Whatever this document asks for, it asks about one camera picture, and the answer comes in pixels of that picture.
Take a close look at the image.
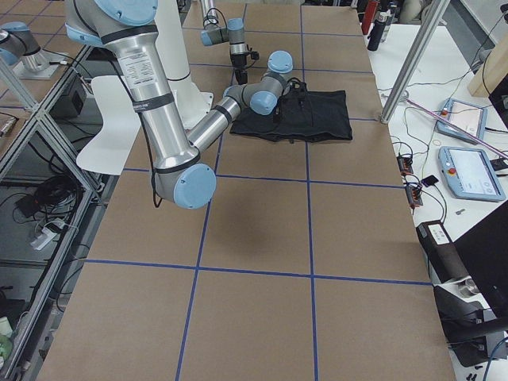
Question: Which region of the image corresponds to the aluminium frame post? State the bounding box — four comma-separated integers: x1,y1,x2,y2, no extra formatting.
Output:
380,0,450,124

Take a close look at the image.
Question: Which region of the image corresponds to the black monitor right edge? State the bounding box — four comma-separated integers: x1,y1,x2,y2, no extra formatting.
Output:
455,202,508,317

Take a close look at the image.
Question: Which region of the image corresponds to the black box with label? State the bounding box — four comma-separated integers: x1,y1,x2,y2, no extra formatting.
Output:
416,220,470,284

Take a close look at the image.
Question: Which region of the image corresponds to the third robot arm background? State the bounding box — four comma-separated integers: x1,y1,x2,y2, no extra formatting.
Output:
1,21,56,80

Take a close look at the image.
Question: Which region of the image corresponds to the near teach pendant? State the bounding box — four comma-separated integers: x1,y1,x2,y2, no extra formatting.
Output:
438,147,506,202

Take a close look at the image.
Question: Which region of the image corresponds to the far teach pendant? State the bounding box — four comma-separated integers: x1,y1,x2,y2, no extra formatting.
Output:
435,98,487,144

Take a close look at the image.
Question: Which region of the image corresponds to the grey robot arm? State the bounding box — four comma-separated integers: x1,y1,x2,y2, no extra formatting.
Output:
65,1,293,210
200,1,250,85

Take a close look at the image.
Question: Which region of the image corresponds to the black graphic t-shirt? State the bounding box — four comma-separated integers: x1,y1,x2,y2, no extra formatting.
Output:
229,90,353,143

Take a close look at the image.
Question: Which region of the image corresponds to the white plastic chair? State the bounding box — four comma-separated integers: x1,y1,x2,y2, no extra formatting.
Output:
76,75,140,175

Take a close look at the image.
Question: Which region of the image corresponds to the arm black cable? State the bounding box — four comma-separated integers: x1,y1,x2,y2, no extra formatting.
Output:
106,51,164,208

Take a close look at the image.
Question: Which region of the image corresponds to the black stand base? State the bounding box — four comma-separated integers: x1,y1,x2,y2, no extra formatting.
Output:
433,286,507,367

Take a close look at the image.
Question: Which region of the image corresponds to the red water bottle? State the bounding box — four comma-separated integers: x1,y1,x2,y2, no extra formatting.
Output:
361,0,379,36

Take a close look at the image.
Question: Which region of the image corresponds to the black water bottle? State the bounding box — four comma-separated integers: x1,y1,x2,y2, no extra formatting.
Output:
367,11,389,52

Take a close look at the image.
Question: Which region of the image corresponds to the teach pendant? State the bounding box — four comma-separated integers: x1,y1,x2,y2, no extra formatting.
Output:
438,147,506,202
435,98,487,144

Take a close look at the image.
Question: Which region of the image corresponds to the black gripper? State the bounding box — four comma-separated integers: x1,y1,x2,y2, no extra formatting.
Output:
279,81,308,106
230,53,248,84

